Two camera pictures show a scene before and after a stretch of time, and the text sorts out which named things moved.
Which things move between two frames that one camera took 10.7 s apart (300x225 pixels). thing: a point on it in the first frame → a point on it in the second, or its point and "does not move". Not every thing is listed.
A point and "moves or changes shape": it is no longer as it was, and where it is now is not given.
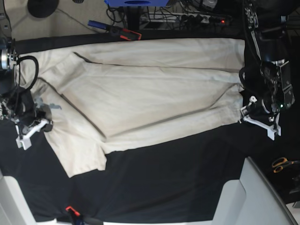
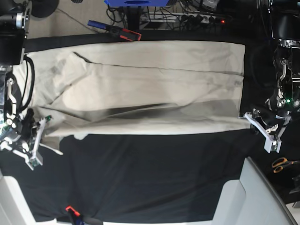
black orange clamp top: x=123 y=33 does not move
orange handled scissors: x=278 y=164 does not move
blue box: x=136 y=3 does not move
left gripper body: x=30 y=123 → x=25 y=139
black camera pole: x=133 y=18 does not move
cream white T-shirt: x=104 y=95 moves or changes shape
